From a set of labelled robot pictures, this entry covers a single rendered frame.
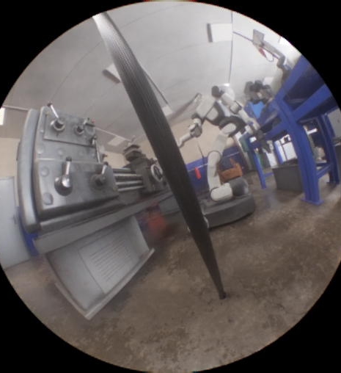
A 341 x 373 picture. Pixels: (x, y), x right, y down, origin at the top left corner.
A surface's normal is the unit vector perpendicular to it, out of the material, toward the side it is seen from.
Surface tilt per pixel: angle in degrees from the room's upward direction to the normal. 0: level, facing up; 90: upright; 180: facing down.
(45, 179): 90
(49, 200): 90
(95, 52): 180
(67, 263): 90
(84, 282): 90
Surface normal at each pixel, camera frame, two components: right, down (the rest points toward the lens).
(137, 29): 0.34, 0.94
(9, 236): 0.89, -0.33
